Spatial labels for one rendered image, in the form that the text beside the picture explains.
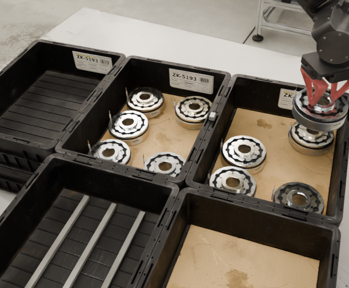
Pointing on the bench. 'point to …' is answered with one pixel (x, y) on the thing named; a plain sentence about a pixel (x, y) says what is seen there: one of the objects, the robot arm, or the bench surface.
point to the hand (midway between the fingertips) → (323, 98)
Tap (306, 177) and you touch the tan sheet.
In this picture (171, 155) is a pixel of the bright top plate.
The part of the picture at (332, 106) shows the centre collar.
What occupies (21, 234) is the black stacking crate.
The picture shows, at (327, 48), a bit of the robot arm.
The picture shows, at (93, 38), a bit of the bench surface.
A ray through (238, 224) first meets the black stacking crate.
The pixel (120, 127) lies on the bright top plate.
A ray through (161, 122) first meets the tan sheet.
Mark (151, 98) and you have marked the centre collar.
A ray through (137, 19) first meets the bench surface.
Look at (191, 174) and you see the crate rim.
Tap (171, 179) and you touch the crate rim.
